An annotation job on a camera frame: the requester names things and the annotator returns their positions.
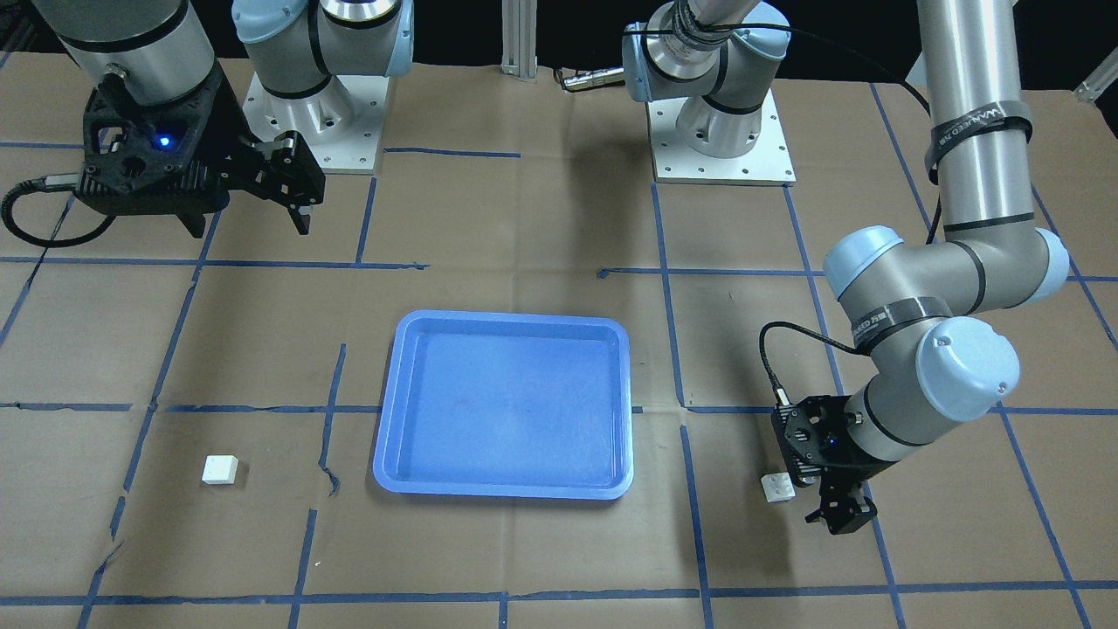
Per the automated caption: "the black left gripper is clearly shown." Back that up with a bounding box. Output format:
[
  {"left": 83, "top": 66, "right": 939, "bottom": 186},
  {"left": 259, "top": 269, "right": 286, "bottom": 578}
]
[{"left": 771, "top": 395, "right": 879, "bottom": 535}]

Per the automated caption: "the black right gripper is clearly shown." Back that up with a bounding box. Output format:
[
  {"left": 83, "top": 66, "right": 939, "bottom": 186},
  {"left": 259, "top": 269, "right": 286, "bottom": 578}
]
[{"left": 73, "top": 66, "right": 325, "bottom": 238}]

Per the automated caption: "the white block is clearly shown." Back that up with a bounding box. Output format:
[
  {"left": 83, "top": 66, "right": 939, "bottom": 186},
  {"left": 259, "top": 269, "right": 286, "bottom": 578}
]
[
  {"left": 201, "top": 454, "right": 239, "bottom": 486},
  {"left": 760, "top": 471, "right": 797, "bottom": 504}
]

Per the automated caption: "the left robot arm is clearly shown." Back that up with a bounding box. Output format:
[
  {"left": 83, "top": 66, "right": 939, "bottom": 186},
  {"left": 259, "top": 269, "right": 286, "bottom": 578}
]
[{"left": 622, "top": 1, "right": 1070, "bottom": 535}]

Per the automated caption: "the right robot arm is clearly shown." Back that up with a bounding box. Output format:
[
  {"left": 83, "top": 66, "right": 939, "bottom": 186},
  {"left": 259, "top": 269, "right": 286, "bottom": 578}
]
[{"left": 3, "top": 1, "right": 414, "bottom": 248}]

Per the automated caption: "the blue plastic tray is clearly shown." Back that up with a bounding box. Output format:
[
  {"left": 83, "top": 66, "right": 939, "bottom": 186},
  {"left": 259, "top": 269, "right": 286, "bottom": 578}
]
[{"left": 370, "top": 309, "right": 635, "bottom": 501}]

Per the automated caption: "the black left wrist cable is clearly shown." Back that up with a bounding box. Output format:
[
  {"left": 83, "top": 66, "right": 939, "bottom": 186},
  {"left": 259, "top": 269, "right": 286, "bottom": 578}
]
[{"left": 758, "top": 321, "right": 861, "bottom": 407}]

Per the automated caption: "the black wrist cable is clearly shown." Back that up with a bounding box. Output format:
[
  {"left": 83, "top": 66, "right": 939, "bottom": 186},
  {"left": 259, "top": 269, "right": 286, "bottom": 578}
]
[
  {"left": 0, "top": 173, "right": 114, "bottom": 250},
  {"left": 758, "top": 321, "right": 861, "bottom": 407}
]

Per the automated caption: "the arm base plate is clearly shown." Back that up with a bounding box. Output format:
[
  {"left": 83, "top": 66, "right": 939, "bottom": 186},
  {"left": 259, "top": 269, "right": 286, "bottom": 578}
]
[
  {"left": 243, "top": 75, "right": 391, "bottom": 177},
  {"left": 646, "top": 89, "right": 797, "bottom": 185}
]

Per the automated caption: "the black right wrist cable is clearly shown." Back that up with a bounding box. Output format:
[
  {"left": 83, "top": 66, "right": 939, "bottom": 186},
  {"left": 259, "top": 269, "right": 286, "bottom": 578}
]
[{"left": 0, "top": 173, "right": 114, "bottom": 250}]

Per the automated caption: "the aluminium profile post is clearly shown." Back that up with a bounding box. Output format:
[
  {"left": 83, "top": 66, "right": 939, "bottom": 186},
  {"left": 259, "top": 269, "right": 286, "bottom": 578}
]
[{"left": 500, "top": 0, "right": 538, "bottom": 82}]

